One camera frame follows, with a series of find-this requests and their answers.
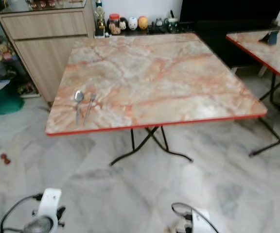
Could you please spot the small brown floor object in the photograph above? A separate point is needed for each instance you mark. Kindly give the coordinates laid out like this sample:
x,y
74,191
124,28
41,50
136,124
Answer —
x,y
5,158

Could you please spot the metal fork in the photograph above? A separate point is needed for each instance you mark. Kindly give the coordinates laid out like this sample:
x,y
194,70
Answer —
x,y
90,107

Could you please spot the metal spoon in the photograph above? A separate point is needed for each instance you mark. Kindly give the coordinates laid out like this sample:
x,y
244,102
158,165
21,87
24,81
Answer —
x,y
79,97

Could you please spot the light wooden cabinet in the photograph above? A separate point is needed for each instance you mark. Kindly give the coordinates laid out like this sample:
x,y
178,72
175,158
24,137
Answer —
x,y
47,56

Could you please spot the marble pattern folding table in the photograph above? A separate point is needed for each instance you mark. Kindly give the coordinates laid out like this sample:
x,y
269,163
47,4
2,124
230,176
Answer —
x,y
159,75
269,51

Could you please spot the red lidded glass jar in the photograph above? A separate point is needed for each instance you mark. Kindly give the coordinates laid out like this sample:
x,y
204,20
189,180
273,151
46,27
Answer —
x,y
114,25

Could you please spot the gold trophy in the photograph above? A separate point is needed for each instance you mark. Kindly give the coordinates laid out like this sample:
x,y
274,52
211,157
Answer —
x,y
100,20

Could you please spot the black round figurine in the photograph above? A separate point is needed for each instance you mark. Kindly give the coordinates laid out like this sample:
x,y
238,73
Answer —
x,y
123,24

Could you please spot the white round figurine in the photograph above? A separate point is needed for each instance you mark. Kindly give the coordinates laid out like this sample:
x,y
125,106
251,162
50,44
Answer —
x,y
132,24

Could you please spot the orange round figurine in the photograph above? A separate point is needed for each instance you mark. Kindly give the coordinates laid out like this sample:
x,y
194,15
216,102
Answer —
x,y
143,23

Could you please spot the small grey figurine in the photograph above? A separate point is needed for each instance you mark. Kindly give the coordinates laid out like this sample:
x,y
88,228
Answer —
x,y
158,23

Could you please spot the white green mug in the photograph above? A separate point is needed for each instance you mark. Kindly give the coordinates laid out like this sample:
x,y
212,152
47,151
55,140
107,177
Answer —
x,y
172,21

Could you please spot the black television screen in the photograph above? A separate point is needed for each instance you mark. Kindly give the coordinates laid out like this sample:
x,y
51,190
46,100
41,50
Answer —
x,y
227,12

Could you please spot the black phone stand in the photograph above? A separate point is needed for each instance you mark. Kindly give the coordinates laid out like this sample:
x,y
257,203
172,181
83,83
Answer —
x,y
272,38

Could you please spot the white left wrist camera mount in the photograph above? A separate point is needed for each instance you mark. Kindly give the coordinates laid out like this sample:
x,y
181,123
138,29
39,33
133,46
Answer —
x,y
50,201

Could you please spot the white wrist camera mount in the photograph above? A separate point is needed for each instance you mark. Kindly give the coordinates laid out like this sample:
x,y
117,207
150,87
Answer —
x,y
201,222
50,201

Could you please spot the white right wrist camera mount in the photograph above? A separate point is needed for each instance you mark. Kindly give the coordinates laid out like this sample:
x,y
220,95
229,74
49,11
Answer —
x,y
201,222

